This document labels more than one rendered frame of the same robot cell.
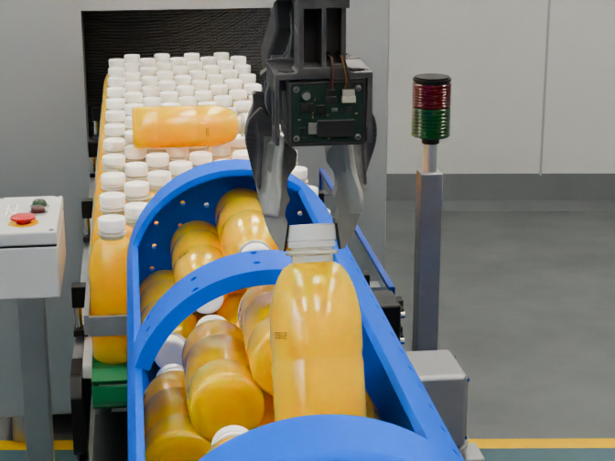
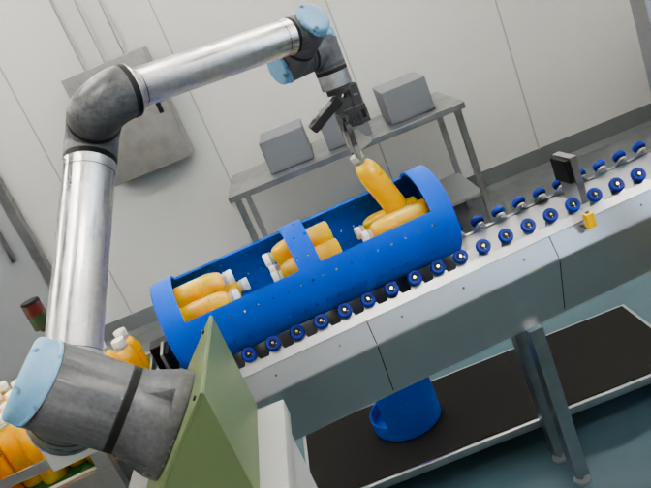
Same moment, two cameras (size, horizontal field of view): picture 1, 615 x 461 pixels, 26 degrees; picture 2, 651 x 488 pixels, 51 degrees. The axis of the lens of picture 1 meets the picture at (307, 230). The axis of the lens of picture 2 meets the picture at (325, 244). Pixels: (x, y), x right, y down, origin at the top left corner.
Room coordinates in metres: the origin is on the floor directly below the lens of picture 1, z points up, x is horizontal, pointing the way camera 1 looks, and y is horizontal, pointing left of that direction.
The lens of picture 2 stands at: (1.11, 1.96, 1.77)
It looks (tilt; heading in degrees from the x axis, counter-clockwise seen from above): 18 degrees down; 272
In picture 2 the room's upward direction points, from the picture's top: 23 degrees counter-clockwise
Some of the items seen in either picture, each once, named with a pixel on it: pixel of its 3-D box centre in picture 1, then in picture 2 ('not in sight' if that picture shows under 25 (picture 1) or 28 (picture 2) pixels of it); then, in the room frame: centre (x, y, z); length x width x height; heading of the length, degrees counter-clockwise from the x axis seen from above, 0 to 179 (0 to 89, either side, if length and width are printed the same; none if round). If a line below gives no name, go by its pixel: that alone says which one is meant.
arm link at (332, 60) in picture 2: not in sight; (323, 50); (0.98, 0.00, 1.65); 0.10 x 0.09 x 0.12; 35
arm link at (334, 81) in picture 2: not in sight; (334, 80); (0.98, -0.01, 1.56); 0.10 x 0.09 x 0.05; 98
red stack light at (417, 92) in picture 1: (431, 93); (33, 308); (2.16, -0.20, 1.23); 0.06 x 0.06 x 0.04
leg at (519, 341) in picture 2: not in sight; (537, 387); (0.70, -0.10, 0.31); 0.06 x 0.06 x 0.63; 8
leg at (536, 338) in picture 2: not in sight; (558, 407); (0.68, 0.03, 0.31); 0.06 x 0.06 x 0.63; 8
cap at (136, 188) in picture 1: (136, 192); not in sight; (2.03, 0.27, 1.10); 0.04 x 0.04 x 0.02
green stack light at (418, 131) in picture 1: (431, 121); (40, 320); (2.16, -0.20, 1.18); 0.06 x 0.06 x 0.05
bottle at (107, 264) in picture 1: (114, 293); not in sight; (1.83, 0.28, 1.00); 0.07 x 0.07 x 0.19
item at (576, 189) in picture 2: not in sight; (568, 178); (0.41, -0.07, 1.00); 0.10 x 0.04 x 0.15; 98
